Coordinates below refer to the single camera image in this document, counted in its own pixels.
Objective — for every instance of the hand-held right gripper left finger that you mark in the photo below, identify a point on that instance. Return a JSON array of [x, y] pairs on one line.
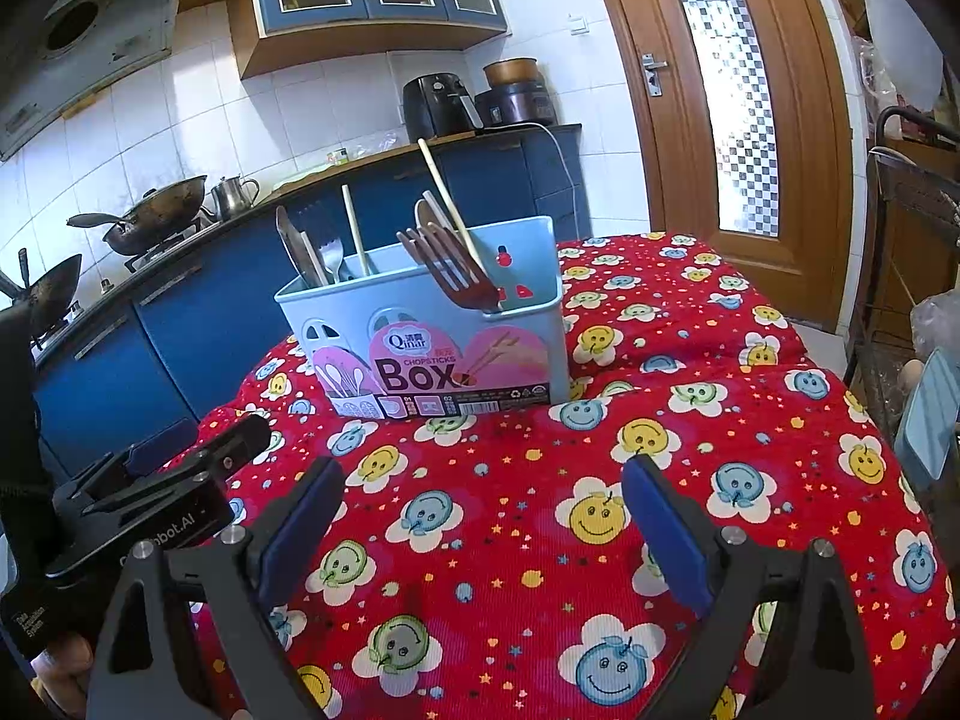
[[300, 540]]

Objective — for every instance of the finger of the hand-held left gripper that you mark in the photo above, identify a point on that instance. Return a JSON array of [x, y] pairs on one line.
[[240, 442], [161, 444]]

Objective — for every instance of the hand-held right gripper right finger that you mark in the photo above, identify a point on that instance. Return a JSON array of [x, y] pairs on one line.
[[667, 532]]

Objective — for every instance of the light blue utensil box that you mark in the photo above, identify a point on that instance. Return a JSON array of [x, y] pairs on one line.
[[450, 360]]

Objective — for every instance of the beige plastic spoon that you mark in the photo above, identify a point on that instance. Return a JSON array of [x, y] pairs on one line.
[[433, 211]]

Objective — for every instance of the person's left hand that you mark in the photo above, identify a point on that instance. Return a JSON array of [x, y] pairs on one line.
[[64, 679]]

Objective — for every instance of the blue kitchen base cabinets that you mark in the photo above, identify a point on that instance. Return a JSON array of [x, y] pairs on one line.
[[187, 315]]

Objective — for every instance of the red smiley-flower tablecloth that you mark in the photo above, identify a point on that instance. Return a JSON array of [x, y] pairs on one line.
[[525, 465]]

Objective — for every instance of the dark wok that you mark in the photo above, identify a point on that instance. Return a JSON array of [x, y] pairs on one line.
[[49, 289]]

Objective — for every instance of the gas stove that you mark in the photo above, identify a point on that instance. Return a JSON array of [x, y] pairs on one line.
[[161, 249]]

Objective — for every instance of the beige wooden spatula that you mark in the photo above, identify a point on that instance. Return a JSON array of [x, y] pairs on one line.
[[313, 261]]

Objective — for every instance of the metal fork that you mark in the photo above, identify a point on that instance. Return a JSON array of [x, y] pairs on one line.
[[332, 255]]

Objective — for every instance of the grey-brown spatula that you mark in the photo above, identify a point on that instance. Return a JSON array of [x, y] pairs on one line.
[[292, 240]]

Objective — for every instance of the metal wok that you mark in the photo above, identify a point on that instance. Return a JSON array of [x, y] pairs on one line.
[[157, 214]]

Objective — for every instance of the metal kettle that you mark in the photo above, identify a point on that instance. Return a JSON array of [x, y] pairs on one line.
[[232, 196]]

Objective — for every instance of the brown wooden fork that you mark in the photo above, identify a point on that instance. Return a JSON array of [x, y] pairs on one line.
[[461, 279]]

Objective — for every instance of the light blue plastic panel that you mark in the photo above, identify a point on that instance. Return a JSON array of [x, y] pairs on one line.
[[934, 420]]

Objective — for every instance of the clear plastic bag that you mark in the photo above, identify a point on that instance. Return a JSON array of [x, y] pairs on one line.
[[384, 141]]

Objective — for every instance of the black air fryer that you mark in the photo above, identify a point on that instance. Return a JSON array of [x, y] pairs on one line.
[[435, 109]]

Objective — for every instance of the black metal chair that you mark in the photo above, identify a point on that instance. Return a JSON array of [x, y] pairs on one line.
[[900, 210]]

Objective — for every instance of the wooden door with glass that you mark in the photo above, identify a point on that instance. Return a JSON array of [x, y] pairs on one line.
[[622, 127]]

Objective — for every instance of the grey range hood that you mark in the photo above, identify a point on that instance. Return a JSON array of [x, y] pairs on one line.
[[90, 37]]

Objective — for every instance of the dark electric cooker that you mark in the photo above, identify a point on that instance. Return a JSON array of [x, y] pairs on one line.
[[517, 105]]

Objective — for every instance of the brown pot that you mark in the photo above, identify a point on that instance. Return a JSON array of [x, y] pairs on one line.
[[510, 71]]

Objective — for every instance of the white wall switch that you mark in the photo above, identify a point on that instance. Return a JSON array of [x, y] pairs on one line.
[[578, 24]]

